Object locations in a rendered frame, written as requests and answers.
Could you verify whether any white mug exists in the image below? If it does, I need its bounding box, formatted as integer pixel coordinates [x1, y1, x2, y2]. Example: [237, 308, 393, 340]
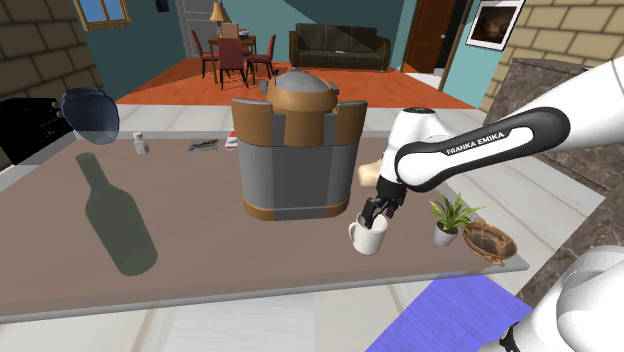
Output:
[347, 211, 390, 257]

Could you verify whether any beige rounded object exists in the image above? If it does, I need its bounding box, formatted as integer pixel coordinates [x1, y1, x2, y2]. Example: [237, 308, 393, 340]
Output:
[357, 160, 387, 189]

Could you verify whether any green plant in white pot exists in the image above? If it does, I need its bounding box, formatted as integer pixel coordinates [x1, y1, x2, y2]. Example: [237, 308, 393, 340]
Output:
[428, 191, 487, 247]

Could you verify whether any brown and grey juicer appliance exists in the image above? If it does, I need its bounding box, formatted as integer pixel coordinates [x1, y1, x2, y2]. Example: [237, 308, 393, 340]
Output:
[230, 69, 369, 223]

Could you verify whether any brown woven basket bowl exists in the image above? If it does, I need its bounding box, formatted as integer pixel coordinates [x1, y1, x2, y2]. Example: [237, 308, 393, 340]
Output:
[461, 217, 519, 267]

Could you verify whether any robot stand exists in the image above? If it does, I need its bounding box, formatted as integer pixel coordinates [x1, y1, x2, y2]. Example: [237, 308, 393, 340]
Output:
[364, 273, 535, 352]

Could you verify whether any dark brown sofa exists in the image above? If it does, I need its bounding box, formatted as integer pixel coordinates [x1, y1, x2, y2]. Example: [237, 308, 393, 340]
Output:
[288, 22, 393, 73]

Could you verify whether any brown wooden door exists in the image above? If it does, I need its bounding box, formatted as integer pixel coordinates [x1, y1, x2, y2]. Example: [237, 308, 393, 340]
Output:
[401, 0, 460, 75]

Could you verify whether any dark stone counter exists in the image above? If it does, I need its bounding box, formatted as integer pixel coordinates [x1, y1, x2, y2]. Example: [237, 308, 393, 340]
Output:
[484, 56, 624, 308]

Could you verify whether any red dining chair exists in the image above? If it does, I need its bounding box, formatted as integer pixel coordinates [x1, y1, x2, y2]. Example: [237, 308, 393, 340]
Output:
[245, 33, 278, 80]
[217, 36, 250, 92]
[189, 29, 219, 80]

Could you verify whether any wooden dining table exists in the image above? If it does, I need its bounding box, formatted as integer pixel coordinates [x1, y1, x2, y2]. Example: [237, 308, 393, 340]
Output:
[207, 32, 258, 85]

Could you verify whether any small white shaker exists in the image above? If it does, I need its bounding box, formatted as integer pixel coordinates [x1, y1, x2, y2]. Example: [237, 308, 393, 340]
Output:
[132, 130, 151, 156]

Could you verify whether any floor lamp with beige shade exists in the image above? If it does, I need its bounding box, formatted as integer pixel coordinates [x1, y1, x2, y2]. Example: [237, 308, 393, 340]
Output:
[208, 0, 231, 27]

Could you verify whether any green glass bottle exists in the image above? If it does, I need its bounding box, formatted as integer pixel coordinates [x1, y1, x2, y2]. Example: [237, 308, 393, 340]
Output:
[74, 151, 159, 278]

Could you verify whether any grey door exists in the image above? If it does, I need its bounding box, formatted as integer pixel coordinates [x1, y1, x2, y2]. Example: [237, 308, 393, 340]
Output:
[173, 0, 222, 59]

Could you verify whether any dark blue bowl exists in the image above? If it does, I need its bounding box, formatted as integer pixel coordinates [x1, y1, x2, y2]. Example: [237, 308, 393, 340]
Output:
[58, 87, 121, 146]

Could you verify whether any wooden framed window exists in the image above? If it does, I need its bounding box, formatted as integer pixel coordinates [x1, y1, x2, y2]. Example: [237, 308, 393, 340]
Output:
[72, 0, 133, 32]

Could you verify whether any black kitchen appliance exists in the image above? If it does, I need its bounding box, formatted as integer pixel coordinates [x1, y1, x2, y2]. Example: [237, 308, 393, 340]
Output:
[0, 96, 75, 167]

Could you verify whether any white framed wall picture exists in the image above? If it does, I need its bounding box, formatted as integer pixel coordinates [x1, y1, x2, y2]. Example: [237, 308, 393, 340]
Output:
[464, 0, 527, 53]

